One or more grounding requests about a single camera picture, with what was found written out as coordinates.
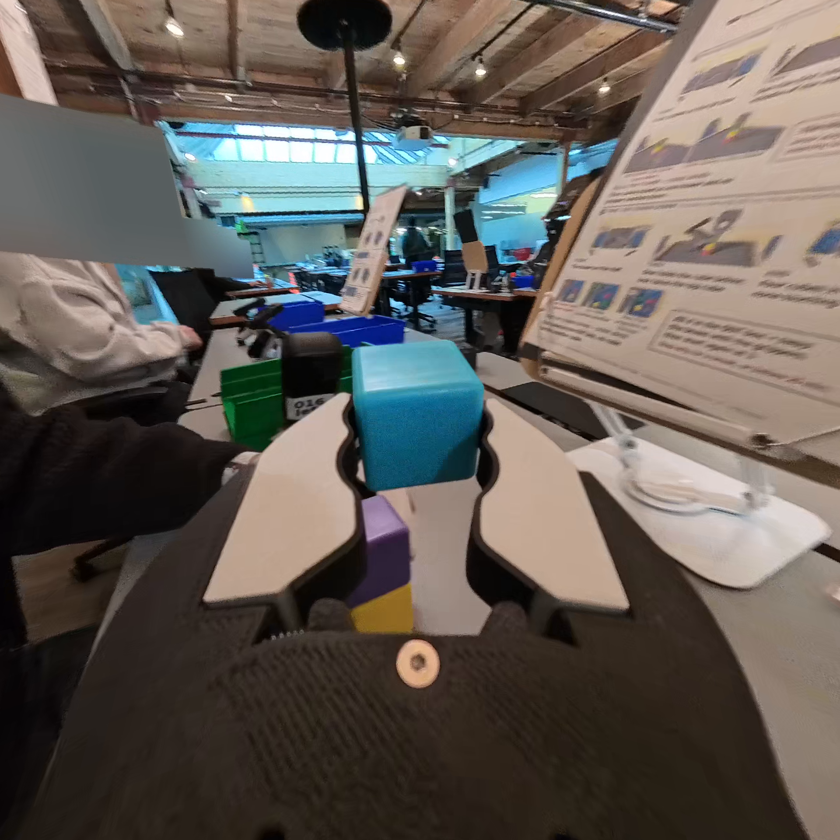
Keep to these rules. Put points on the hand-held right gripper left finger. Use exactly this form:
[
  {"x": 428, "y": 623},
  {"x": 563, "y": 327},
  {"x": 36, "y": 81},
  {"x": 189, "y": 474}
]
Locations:
[{"x": 289, "y": 525}]

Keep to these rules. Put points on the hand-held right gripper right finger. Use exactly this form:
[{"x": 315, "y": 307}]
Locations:
[{"x": 548, "y": 525}]

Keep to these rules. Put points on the green plastic bin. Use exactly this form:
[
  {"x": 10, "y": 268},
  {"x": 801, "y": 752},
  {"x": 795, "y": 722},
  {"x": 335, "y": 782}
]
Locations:
[{"x": 253, "y": 407}]

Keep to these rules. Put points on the purple cube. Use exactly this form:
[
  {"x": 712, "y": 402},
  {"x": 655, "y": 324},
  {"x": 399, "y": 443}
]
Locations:
[{"x": 387, "y": 544}]

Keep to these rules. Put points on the light blue cube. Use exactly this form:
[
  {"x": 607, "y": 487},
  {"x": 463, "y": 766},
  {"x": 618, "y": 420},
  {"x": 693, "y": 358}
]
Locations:
[{"x": 420, "y": 420}]

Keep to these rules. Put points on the yellow cube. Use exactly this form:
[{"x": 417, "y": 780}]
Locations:
[{"x": 387, "y": 610}]

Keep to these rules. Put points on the person's left forearm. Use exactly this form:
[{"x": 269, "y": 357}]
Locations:
[{"x": 118, "y": 472}]

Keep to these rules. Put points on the background work desk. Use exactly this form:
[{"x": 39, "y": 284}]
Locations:
[{"x": 485, "y": 294}]

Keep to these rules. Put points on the grey desk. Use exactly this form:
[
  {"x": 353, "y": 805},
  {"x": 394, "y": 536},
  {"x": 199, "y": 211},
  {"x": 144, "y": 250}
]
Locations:
[{"x": 774, "y": 623}]

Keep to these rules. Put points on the blue plastic bin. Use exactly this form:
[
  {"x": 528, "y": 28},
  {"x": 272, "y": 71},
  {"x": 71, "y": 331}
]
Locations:
[{"x": 354, "y": 328}]

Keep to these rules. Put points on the background instruction board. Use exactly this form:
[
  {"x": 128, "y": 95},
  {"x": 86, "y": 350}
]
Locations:
[{"x": 374, "y": 256}]

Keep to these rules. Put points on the small background document stand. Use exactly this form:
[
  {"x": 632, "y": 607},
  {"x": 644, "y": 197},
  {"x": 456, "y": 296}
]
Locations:
[{"x": 474, "y": 253}]

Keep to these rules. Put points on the black pole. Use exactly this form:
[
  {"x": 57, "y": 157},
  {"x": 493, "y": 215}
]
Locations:
[{"x": 358, "y": 118}]

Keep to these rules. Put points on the ceiling projector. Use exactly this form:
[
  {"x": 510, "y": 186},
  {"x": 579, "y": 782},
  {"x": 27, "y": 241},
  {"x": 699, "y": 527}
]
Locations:
[{"x": 413, "y": 134}]

